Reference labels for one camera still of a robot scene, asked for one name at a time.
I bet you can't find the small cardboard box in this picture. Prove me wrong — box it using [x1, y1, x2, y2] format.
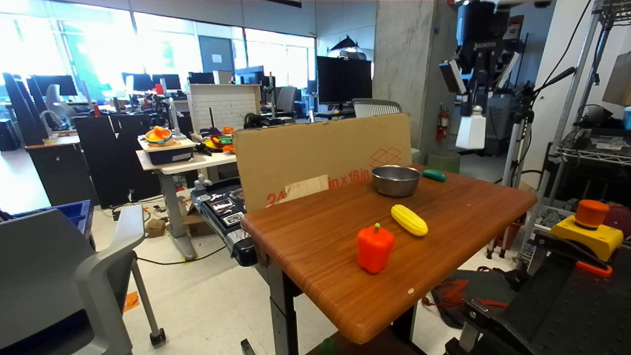
[144, 217, 168, 239]

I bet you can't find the metal equipment cart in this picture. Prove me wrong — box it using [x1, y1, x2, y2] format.
[537, 105, 631, 219]

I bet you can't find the white side table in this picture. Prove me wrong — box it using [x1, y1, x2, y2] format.
[134, 148, 239, 263]

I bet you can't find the black pendant lamp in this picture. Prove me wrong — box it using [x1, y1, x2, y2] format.
[328, 34, 361, 56]

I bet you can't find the black control box with labels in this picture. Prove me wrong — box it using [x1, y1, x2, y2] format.
[191, 180, 260, 269]

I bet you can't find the round metal bowl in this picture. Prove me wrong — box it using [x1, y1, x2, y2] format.
[371, 164, 422, 200]

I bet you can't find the grey office chair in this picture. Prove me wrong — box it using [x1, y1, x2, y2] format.
[0, 203, 168, 355]

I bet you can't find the yellow emergency stop button box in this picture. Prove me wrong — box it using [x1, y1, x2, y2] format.
[550, 198, 625, 265]

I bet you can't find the black computer monitor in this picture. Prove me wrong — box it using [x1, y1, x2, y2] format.
[316, 56, 375, 107]

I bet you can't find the black camera tripod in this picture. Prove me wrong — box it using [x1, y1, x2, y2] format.
[485, 65, 580, 263]

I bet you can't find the yellow toy corn cob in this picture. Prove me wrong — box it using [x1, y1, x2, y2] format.
[389, 203, 430, 239]

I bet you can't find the black table leg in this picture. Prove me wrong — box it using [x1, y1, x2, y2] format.
[264, 263, 304, 355]

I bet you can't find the orange toy bell pepper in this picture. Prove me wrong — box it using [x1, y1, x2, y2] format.
[355, 221, 397, 276]

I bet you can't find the white salt cellar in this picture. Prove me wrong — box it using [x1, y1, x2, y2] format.
[454, 103, 489, 152]

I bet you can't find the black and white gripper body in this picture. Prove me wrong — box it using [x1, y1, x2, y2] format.
[438, 40, 523, 95]

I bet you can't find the tray with toy fruit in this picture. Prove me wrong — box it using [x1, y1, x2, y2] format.
[136, 125, 199, 168]

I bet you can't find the red fire extinguisher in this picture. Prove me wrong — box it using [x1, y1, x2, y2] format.
[436, 105, 452, 146]

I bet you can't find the brown cardboard panel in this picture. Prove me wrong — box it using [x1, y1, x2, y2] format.
[233, 113, 414, 213]

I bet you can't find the white grid board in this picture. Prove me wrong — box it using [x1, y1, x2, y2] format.
[188, 83, 262, 136]

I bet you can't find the black office cabinet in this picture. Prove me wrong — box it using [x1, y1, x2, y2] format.
[71, 113, 164, 211]

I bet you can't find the pile of colourful toy food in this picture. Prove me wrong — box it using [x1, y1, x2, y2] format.
[201, 125, 237, 156]

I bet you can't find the blue plastic bin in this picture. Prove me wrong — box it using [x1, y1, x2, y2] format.
[53, 200, 95, 239]

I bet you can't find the red wall sign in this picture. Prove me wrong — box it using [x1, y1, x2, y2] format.
[503, 14, 527, 44]

